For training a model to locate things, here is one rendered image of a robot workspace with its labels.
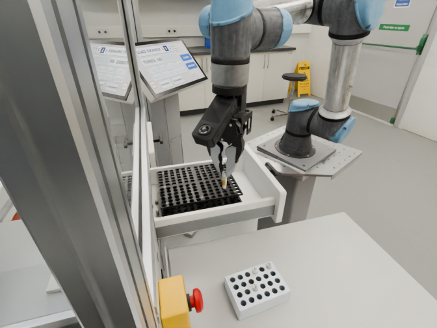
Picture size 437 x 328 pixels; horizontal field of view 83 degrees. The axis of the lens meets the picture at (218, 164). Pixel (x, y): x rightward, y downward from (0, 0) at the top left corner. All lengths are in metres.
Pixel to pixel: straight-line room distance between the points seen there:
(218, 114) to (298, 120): 0.66
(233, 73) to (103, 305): 0.40
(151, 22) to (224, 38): 3.77
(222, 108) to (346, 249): 0.53
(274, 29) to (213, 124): 0.22
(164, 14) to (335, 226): 3.86
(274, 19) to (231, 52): 0.12
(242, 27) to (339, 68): 0.52
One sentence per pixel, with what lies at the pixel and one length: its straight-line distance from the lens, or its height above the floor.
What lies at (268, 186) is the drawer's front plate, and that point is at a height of 0.90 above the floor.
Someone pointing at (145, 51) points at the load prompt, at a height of 1.16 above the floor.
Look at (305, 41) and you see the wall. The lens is 5.43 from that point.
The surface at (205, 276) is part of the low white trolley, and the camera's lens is 0.67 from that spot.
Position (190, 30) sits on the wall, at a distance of 4.30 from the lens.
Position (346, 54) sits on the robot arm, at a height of 1.21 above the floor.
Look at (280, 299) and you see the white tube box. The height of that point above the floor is 0.78.
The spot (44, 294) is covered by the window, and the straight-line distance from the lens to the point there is 0.24.
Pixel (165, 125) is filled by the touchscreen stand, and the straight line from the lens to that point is 1.59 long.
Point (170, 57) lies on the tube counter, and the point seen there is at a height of 1.11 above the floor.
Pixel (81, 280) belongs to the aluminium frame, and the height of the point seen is 1.17.
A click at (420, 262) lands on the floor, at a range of 2.08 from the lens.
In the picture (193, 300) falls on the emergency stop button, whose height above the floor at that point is 0.88.
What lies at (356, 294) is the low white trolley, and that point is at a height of 0.76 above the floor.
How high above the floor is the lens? 1.32
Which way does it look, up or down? 31 degrees down
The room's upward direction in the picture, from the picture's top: straight up
